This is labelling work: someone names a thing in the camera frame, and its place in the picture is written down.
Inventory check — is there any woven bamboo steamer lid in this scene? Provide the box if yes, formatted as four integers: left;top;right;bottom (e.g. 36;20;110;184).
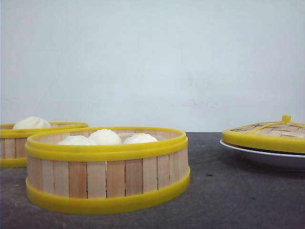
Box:
222;114;305;155

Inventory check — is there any bamboo steamer basket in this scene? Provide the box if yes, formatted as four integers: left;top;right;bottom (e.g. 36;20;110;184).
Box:
25;127;190;215
0;122;88;168

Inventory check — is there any right bun in front basket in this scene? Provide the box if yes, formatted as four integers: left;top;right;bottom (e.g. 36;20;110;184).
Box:
123;133;158;144

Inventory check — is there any bun in basket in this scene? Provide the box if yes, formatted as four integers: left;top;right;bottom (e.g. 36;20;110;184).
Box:
58;135;97;146
12;116;51;130
89;129;122;145
123;133;158;144

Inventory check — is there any middle bun in front basket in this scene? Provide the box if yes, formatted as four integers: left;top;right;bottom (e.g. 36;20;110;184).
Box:
89;129;122;145

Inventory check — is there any left bun in front basket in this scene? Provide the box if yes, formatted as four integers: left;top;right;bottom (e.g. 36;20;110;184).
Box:
58;135;97;146

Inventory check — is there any white plate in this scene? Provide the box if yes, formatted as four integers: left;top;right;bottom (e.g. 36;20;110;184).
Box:
220;140;305;171

